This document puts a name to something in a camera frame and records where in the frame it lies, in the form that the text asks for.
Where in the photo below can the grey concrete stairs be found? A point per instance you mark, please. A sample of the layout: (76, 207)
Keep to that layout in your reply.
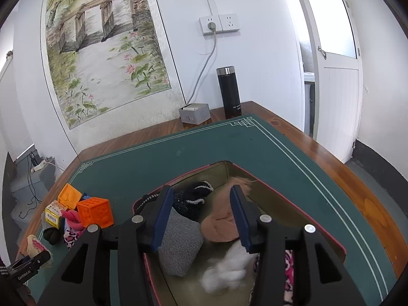
(28, 189)

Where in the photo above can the pink foam curler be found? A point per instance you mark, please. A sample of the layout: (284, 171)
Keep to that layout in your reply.
(73, 220)

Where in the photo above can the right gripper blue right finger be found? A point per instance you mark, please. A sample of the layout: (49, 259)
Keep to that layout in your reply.
(238, 205)

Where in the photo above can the light orange rubber cube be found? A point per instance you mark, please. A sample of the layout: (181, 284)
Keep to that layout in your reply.
(69, 196)

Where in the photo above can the white door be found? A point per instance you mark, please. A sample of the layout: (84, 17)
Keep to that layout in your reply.
(337, 76)

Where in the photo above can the white power strip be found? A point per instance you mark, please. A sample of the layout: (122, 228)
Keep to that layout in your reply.
(40, 166)

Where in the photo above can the black white knitted cloth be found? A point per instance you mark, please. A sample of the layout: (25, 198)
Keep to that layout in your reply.
(186, 201)

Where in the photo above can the grey box device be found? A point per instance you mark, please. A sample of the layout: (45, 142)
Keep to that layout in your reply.
(195, 114)

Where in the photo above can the yellow paper box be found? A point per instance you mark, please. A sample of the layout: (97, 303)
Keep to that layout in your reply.
(53, 214)

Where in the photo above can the grey knitted sock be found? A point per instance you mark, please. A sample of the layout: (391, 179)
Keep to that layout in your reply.
(180, 245)

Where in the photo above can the landscape scroll painting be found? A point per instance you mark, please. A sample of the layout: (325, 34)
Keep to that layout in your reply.
(110, 56)

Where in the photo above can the pink leopard print cloth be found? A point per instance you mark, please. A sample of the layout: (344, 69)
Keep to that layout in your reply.
(289, 277)

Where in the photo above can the red metal tin box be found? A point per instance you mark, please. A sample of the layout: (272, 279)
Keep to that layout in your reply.
(276, 224)

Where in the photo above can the dark orange rubber cube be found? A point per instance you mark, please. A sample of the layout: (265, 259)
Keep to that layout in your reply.
(95, 211)

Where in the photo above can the white wall socket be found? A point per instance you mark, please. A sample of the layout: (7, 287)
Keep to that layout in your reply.
(223, 23)

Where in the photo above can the green table mat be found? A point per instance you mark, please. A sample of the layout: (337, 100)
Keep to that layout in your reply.
(260, 149)

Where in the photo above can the pink brown cloth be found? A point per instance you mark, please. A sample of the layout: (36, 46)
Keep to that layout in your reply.
(220, 226)

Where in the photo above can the black thermos bottle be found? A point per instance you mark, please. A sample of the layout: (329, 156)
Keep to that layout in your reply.
(229, 91)

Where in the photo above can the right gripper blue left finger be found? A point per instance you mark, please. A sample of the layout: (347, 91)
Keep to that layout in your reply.
(160, 215)

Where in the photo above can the white fluffy cloth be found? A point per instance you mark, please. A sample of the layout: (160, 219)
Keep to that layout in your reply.
(228, 272)

